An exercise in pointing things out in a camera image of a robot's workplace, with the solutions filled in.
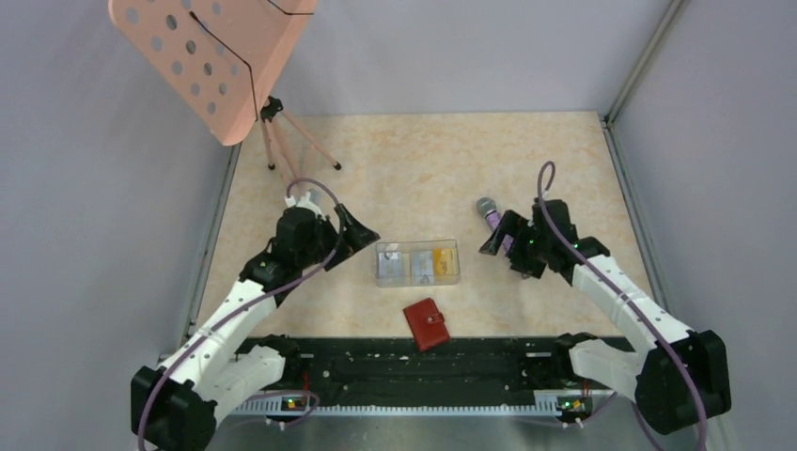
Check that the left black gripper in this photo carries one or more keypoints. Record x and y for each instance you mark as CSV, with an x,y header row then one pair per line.
x,y
356,237

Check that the pink perforated music stand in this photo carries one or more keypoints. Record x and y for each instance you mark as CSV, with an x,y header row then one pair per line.
x,y
224,58

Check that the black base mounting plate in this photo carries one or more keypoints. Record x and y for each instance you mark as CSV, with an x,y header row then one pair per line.
x,y
423,373

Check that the clear plastic card tray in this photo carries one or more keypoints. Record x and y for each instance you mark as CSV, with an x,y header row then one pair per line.
x,y
406,247

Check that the aluminium frame rail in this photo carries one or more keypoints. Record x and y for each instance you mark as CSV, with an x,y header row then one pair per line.
x,y
436,408

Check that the red leather card holder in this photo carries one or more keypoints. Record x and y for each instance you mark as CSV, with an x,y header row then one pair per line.
x,y
427,324

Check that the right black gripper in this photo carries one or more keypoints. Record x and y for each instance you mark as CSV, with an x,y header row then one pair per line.
x,y
513,224

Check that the purple glitter microphone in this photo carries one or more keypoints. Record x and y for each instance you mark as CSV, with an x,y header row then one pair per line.
x,y
486,207

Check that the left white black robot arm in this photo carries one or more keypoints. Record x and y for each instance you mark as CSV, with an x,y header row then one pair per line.
x,y
180,404

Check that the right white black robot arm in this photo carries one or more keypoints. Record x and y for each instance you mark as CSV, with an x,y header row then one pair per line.
x,y
674,375

